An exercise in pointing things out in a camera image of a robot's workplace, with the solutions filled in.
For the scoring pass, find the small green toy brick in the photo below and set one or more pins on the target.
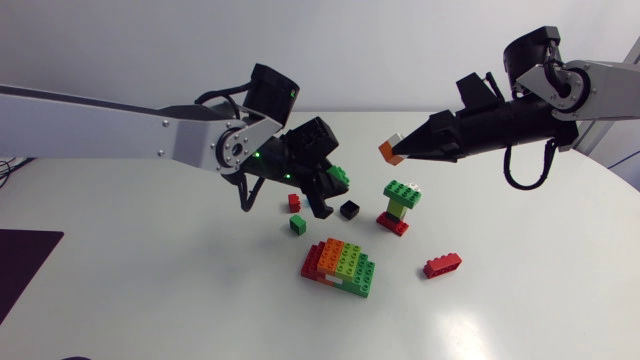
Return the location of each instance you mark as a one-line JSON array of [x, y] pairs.
[[298, 224]]

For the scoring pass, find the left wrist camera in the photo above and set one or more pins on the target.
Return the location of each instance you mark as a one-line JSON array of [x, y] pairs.
[[312, 136]]

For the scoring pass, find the white toy brick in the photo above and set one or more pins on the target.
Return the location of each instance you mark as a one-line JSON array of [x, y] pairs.
[[414, 186], [397, 140]]

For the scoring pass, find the black toy brick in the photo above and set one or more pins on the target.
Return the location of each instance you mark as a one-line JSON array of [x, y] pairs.
[[349, 209]]

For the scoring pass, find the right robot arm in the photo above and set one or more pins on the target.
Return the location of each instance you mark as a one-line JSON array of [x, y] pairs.
[[565, 95]]

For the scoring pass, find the lime toy brick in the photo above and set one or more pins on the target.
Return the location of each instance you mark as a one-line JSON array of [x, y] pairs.
[[348, 260], [397, 209]]

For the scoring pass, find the long red toy brick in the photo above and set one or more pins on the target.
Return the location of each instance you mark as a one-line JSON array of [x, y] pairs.
[[442, 265]]

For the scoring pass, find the dark mat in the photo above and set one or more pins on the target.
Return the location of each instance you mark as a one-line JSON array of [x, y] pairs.
[[22, 265]]

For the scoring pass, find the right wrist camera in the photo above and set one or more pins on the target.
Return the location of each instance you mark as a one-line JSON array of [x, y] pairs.
[[475, 90]]

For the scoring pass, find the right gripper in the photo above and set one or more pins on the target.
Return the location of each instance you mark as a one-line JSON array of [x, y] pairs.
[[482, 131]]

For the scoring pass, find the small red toy brick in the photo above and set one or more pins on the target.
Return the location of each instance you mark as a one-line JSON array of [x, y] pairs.
[[294, 202]]

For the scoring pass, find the orange toy brick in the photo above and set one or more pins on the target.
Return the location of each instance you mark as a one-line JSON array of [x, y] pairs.
[[390, 152], [330, 255]]

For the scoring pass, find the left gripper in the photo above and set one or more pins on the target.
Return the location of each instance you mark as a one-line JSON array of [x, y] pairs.
[[292, 172]]

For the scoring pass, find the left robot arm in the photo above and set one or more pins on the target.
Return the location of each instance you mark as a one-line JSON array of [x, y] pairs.
[[100, 130]]

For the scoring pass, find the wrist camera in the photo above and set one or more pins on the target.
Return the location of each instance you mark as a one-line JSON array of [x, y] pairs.
[[312, 136], [475, 90]]

